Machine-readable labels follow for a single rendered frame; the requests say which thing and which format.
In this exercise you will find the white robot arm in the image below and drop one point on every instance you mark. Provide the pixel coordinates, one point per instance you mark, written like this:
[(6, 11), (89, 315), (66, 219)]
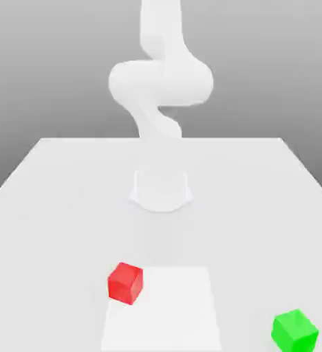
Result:
[(161, 82)]

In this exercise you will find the small red cube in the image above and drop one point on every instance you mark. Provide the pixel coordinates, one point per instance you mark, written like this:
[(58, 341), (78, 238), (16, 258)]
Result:
[(125, 283)]

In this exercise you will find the small green cube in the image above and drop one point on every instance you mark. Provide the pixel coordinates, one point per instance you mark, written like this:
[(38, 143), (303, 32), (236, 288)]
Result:
[(294, 331)]

